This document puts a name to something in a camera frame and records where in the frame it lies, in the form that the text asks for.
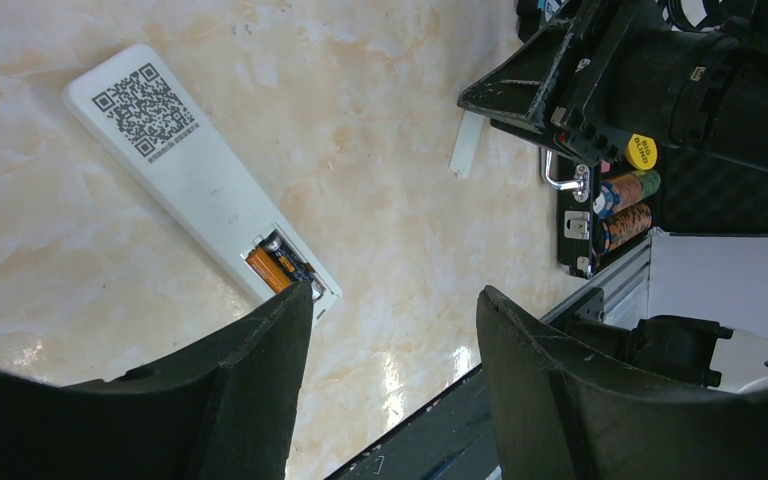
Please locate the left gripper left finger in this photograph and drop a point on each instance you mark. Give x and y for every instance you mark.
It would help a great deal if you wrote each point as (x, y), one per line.
(223, 407)

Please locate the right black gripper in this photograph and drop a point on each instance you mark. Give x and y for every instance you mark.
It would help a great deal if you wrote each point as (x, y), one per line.
(559, 81)

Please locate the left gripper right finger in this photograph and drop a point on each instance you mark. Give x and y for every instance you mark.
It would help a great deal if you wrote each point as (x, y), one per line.
(639, 425)

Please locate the white battery cover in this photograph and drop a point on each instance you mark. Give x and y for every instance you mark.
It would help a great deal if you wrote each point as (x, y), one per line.
(466, 144)

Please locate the orange AAA battery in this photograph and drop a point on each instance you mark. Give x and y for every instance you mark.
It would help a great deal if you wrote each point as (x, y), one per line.
(268, 270)

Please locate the black AAA battery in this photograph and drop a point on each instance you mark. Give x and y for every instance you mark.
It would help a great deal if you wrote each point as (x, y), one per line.
(286, 258)

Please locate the white remote control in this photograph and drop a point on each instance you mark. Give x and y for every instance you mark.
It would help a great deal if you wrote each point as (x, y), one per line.
(133, 104)

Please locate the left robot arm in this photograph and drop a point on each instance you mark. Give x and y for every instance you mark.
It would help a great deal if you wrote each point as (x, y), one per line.
(692, 351)

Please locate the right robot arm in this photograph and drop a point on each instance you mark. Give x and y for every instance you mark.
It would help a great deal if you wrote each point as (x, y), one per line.
(596, 73)

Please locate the yellow big blind chip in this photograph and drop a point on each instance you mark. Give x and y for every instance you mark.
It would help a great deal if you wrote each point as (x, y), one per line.
(641, 152)

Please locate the black poker chip case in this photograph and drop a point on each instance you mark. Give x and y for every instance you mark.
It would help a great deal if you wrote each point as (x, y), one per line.
(656, 199)

